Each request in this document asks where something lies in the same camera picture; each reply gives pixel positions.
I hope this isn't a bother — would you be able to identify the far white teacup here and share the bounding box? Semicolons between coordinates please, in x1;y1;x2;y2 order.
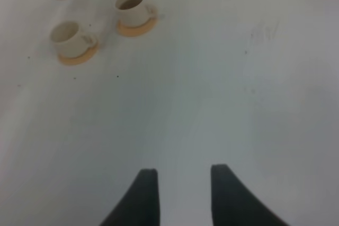
114;0;157;28

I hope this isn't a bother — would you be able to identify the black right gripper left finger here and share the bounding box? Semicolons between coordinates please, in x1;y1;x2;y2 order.
101;169;160;226

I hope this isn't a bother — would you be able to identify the orange coaster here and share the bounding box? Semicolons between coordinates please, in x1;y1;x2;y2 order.
116;8;158;38
58;42;100;66

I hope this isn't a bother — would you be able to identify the far orange coaster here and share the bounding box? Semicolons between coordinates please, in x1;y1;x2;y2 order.
116;8;158;38

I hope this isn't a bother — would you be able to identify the near white teacup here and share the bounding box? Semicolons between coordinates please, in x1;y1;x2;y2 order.
49;21;98;59

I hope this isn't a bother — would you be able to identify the near orange coaster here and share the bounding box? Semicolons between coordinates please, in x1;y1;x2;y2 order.
58;42;100;66

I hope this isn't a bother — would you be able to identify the white teacup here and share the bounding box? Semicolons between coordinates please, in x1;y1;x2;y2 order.
49;21;98;59
114;0;157;28

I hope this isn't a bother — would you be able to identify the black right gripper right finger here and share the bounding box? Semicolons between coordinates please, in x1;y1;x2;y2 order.
211;165;286;225

